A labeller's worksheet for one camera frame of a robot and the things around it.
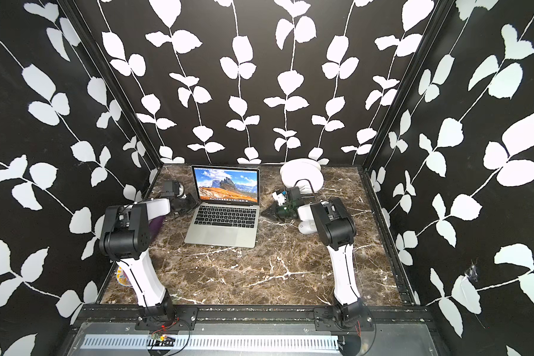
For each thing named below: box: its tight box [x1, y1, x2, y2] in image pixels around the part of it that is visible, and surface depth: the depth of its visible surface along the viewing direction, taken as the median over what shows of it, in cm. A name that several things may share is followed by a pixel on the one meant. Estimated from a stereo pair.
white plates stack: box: [279, 158, 325, 194], surface depth 99 cm
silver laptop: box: [183, 164, 262, 249], surface depth 100 cm
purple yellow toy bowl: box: [116, 266, 133, 288], surface depth 80 cm
